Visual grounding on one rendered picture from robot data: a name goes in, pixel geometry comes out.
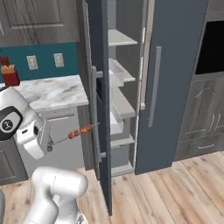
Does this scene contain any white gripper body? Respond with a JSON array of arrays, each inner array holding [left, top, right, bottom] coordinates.
[[23, 118, 52, 160]]

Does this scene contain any dark blue freezer door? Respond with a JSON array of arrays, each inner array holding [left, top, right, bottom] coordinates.
[[85, 0, 114, 217]]

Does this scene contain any grey fridge door handle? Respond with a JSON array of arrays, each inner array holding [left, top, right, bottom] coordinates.
[[147, 45, 163, 129]]

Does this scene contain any black built-in oven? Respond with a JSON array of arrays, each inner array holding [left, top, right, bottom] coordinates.
[[194, 19, 224, 75]]

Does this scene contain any grey wall cupboard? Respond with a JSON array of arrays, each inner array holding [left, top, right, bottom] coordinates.
[[0, 0, 81, 48]]

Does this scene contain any kebab skewer with meat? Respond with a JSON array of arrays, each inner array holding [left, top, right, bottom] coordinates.
[[52, 122, 101, 146]]

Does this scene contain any dark grey base cabinet door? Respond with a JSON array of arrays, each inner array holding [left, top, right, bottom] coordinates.
[[0, 137, 30, 186]]

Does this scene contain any dark blue fridge door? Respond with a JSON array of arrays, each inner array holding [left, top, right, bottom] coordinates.
[[134, 0, 210, 176]]

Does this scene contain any red knife block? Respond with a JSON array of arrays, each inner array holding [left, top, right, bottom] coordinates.
[[0, 56, 21, 88]]

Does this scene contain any grey cupboard run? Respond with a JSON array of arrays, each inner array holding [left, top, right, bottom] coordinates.
[[173, 0, 224, 162]]

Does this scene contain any grey freezer interior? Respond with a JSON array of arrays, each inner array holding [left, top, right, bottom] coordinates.
[[107, 0, 147, 178]]

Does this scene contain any white wall outlet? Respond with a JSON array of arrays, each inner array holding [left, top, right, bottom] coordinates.
[[26, 54, 39, 71], [52, 52, 65, 68]]

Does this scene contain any light grey cabinet panel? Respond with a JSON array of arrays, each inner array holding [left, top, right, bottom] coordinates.
[[21, 114, 86, 178]]

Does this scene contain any white freezer drawer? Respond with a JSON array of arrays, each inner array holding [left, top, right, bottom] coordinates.
[[108, 58, 137, 88], [109, 103, 125, 136]]

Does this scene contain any grey fridge side panel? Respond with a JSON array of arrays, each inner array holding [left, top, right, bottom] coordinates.
[[75, 0, 96, 172]]

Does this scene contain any grey freezer door handle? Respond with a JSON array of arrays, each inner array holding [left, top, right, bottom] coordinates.
[[90, 66, 107, 163]]

